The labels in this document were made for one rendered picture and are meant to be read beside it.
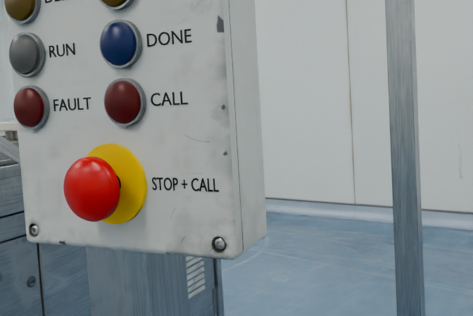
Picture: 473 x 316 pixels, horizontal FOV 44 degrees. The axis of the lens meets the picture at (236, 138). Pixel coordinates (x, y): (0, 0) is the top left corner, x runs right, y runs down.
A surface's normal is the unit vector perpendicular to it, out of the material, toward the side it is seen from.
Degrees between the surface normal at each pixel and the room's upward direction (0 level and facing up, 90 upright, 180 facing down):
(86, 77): 90
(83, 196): 95
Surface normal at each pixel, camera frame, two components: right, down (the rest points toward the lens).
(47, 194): -0.46, 0.09
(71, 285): 0.89, -0.01
